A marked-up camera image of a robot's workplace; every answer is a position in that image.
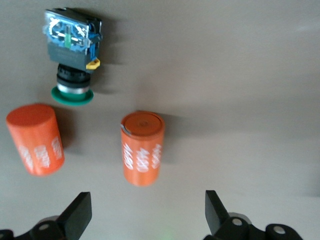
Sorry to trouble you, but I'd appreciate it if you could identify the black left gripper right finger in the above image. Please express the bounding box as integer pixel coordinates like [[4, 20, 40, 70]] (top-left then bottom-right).
[[202, 190, 305, 240]]

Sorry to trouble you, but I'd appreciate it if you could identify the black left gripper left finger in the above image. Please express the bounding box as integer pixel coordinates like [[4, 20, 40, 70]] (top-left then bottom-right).
[[0, 191, 93, 240]]

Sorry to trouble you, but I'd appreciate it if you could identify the orange 4680 cylinder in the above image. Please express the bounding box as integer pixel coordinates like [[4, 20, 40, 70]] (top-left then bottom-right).
[[120, 110, 166, 188], [5, 103, 66, 177]]

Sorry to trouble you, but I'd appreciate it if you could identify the green push button switch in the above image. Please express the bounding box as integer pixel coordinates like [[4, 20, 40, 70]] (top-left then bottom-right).
[[42, 7, 103, 107]]

